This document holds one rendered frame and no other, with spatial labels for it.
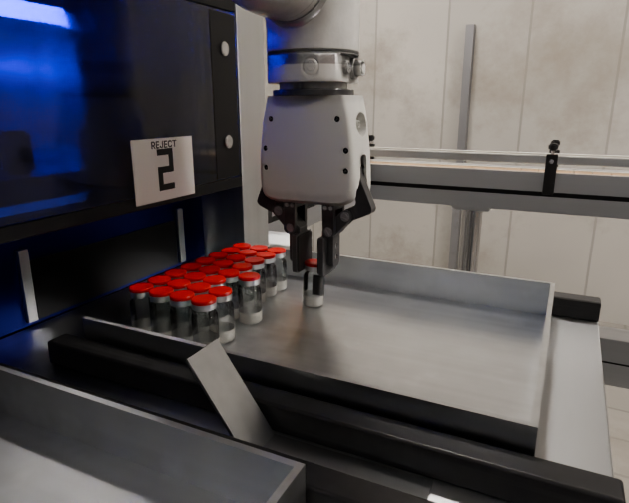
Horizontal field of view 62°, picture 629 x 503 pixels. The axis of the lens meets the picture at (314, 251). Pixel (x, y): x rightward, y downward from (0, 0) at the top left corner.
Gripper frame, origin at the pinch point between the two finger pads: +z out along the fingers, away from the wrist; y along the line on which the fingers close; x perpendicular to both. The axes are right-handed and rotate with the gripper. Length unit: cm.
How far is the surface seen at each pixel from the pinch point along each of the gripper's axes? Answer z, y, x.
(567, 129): -2, -19, -246
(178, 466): 4.8, -4.7, 26.7
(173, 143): -10.6, 13.6, 4.0
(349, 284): 5.7, -1.0, -7.3
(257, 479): 3.9, -9.7, 26.7
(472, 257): 24, -2, -88
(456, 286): 4.2, -12.9, -7.3
